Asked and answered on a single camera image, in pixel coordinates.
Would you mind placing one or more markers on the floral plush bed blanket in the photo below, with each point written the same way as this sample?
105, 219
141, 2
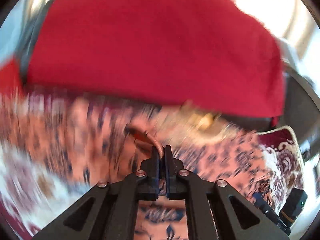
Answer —
282, 159

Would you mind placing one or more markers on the red snack gift box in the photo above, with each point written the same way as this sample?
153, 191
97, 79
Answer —
10, 80

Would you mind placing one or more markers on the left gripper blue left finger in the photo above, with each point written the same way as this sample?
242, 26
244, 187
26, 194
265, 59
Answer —
148, 187

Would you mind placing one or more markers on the orange floral blouse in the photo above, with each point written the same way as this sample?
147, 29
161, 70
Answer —
125, 142

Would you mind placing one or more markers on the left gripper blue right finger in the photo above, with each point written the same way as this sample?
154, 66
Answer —
177, 186

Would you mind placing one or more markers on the red quilted blanket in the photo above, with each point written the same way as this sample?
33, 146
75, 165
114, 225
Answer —
162, 51

